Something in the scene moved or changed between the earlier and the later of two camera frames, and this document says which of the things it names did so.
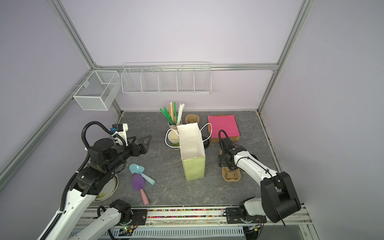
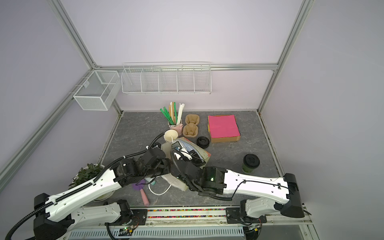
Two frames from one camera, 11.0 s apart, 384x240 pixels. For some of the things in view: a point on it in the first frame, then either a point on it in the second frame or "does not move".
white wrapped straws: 180,111 does not move
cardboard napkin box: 226,122 does not move
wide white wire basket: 167,78 does not move
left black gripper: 143,149 -> 166,163
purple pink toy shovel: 138,182 does not move
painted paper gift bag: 191,144 -> 183,148
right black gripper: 222,160 -> 177,166
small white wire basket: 97,93 does not move
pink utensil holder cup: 174,127 does not move
